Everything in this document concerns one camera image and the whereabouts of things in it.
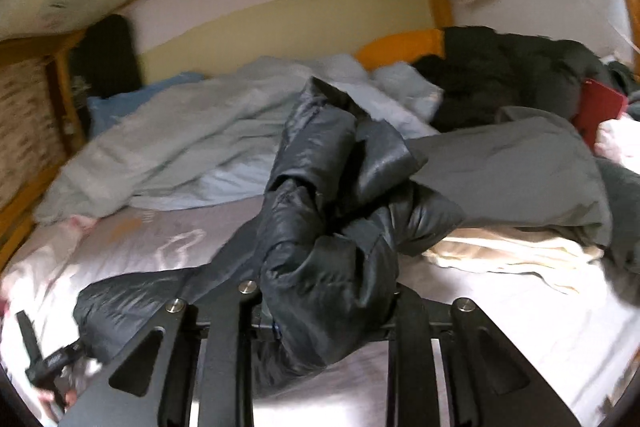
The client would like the white pink pillow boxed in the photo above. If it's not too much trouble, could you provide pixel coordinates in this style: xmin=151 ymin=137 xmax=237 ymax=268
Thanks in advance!
xmin=1 ymin=215 xmax=99 ymax=306

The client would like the orange pillow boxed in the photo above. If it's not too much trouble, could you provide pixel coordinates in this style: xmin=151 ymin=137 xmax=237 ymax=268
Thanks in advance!
xmin=355 ymin=29 xmax=445 ymax=72

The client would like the blue pillow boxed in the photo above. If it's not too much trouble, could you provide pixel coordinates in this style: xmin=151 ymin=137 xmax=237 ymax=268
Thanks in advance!
xmin=87 ymin=72 xmax=205 ymax=140

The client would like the grey folded garment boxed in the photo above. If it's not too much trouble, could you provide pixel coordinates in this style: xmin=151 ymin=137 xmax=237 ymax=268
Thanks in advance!
xmin=409 ymin=106 xmax=639 ymax=263

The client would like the black upright bag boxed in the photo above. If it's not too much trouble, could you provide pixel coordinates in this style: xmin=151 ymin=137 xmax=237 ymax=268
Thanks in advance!
xmin=70 ymin=14 xmax=142 ymax=100

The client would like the left hand of person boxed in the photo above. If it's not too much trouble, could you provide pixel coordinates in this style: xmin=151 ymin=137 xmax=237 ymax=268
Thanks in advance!
xmin=36 ymin=388 xmax=78 ymax=423

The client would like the black clothes pile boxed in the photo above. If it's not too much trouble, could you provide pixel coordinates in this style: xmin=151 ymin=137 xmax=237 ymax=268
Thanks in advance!
xmin=412 ymin=26 xmax=639 ymax=132

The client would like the black puffer down jacket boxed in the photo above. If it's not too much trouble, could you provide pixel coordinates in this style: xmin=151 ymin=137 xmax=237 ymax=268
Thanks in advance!
xmin=73 ymin=78 xmax=464 ymax=397

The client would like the wooden bunk bed frame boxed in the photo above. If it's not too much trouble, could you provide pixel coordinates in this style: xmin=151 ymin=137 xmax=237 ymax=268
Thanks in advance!
xmin=1 ymin=0 xmax=454 ymax=267

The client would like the light grey-blue duvet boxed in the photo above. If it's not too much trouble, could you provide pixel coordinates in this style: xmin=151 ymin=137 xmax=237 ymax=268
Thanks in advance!
xmin=34 ymin=54 xmax=442 ymax=225

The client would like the cream folded garment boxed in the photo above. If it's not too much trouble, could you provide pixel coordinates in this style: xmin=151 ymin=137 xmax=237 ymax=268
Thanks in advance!
xmin=423 ymin=228 xmax=603 ymax=294

